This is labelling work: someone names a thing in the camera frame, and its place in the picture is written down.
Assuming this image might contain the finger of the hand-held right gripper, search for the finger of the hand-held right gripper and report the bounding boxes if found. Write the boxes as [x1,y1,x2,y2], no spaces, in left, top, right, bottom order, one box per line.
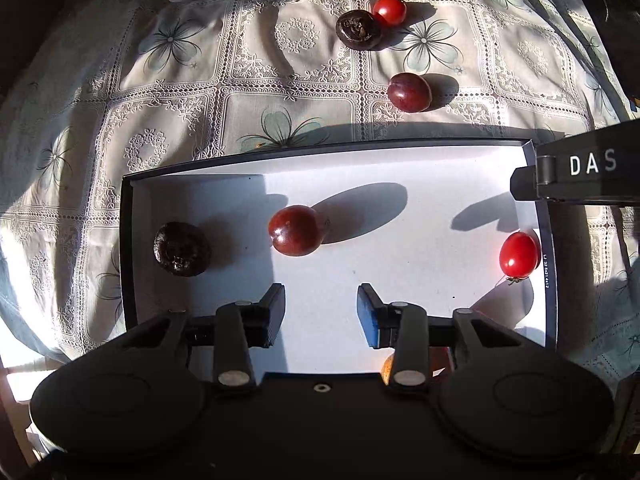
[510,165,539,201]

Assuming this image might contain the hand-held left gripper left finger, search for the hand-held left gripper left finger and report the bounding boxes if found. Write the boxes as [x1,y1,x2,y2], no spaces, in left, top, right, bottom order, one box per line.
[106,283,286,394]

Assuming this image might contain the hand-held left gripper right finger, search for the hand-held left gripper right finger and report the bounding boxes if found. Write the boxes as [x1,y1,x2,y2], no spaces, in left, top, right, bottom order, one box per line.
[356,283,522,389]

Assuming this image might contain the white box with dark rim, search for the white box with dark rim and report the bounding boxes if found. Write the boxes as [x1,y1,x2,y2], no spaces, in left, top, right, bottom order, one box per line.
[119,138,559,376]

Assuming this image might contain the yellow orange round fruit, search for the yellow orange round fruit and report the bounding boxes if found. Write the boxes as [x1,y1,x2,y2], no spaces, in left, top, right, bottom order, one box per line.
[381,347,451,386]

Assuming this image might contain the red cherry tomato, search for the red cherry tomato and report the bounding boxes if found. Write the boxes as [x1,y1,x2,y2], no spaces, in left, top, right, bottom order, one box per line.
[372,0,407,28]
[499,231,542,281]

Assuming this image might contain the dark red plum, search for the dark red plum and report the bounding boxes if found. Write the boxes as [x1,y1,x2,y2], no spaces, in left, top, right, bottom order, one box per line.
[387,72,432,114]
[268,204,326,257]

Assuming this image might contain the dark wrinkled passion fruit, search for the dark wrinkled passion fruit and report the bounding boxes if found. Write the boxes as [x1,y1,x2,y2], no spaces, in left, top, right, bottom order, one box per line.
[335,9,383,51]
[153,221,211,277]

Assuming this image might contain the dark furniture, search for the dark furniture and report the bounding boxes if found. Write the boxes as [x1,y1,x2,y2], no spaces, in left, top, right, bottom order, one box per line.
[570,0,640,121]

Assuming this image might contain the floral lace tablecloth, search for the floral lace tablecloth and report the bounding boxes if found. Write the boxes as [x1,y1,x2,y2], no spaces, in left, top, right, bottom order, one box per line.
[0,0,640,386]

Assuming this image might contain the wooden furniture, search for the wooden furniture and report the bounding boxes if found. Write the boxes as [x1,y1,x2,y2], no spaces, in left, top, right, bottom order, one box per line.
[0,355,43,480]

